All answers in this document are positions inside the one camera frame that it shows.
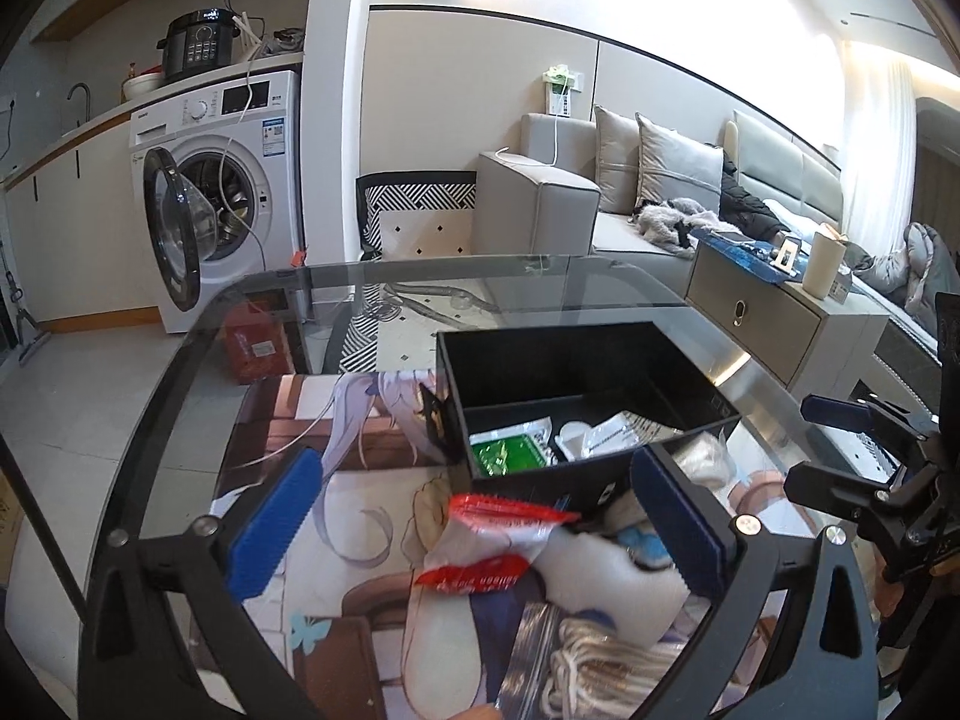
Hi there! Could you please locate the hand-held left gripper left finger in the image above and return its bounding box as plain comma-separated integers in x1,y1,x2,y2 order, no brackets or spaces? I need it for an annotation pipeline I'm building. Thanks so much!
79,444,327,720

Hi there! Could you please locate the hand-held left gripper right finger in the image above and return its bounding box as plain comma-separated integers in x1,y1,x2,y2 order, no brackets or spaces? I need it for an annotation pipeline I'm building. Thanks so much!
630,444,878,720

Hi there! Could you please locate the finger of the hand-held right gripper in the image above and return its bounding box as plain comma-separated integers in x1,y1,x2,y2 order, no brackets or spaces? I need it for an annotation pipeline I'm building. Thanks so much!
784,463,929,539
799,393,942,466

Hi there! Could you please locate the white foam piece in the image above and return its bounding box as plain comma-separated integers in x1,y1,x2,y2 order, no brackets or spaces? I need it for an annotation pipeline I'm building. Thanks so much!
532,525,691,646

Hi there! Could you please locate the bag of cream rope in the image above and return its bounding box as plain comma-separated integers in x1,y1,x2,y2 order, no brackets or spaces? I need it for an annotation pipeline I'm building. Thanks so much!
495,600,721,720

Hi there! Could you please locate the red and white packet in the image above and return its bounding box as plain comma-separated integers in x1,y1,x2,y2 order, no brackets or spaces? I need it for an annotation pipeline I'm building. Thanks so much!
415,493,582,601

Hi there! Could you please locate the black storage box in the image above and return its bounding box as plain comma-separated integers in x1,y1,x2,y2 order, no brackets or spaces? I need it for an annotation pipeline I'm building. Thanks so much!
435,321,742,533

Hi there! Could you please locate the clear plastic packet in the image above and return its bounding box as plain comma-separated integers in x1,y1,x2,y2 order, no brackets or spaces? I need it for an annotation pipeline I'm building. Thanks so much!
559,411,685,462

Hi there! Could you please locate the beige side cabinet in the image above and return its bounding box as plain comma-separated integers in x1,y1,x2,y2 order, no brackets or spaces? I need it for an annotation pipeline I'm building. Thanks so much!
686,229,890,391

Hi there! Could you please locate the printed table mat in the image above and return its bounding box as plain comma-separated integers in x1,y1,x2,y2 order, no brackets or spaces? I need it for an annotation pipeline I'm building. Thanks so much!
210,367,826,720

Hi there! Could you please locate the cream cylindrical cup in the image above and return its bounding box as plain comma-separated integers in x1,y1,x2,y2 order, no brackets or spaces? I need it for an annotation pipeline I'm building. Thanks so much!
802,231,847,295

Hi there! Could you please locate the person's dark clothing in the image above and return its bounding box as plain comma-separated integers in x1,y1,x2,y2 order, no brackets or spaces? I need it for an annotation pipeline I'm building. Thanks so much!
877,600,960,720

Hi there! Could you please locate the grey down jacket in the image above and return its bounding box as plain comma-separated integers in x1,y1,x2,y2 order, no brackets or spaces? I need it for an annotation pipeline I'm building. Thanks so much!
855,223,960,316

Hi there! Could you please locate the green packet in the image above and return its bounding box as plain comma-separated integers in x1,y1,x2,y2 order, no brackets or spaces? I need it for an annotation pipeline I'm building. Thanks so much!
470,424,560,479

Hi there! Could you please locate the red box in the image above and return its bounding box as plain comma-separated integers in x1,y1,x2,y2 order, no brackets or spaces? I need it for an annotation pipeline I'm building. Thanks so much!
221,304,297,385

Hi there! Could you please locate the blue plastic sheet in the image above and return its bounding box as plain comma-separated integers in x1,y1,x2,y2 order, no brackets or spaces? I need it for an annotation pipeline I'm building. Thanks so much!
694,225,807,278

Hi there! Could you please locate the black jacket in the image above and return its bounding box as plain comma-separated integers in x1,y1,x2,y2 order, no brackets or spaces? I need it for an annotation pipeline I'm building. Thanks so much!
716,150,785,241

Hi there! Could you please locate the grey furry cloth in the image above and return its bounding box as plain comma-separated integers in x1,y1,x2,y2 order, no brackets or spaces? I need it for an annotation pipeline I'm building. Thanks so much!
634,196,717,248

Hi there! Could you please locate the white sheer curtain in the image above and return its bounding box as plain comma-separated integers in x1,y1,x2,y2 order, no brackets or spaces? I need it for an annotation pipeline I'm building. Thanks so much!
841,41,920,256

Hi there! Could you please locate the white washing machine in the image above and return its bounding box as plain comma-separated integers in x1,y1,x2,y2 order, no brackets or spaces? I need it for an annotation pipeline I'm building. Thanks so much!
127,71,305,335

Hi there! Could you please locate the grey cushion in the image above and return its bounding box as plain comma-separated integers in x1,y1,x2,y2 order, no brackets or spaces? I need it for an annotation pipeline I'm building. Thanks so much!
592,105,643,215
636,114,727,212

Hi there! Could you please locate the beige sofa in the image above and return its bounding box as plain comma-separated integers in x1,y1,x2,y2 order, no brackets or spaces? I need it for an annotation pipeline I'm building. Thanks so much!
472,111,845,271

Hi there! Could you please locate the black and white patterned chair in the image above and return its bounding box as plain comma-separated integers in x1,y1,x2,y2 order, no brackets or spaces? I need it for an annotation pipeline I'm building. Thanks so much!
356,171,478,263

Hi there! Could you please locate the kitchen counter cabinet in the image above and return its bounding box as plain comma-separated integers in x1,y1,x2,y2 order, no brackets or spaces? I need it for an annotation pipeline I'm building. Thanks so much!
0,101,162,316

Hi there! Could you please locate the white bowl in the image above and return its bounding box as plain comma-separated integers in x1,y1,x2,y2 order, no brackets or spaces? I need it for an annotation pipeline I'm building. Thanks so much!
122,64,164,100

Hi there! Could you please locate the black pressure cooker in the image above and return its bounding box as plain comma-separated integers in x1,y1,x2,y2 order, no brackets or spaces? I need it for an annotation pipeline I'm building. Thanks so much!
157,9,242,82

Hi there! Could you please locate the wall socket with charger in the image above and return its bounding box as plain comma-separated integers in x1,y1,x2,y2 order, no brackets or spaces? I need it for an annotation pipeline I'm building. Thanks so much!
538,66,586,119

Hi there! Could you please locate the white power cable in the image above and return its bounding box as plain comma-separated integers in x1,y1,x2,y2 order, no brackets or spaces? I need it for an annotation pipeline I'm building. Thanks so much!
214,11,272,271

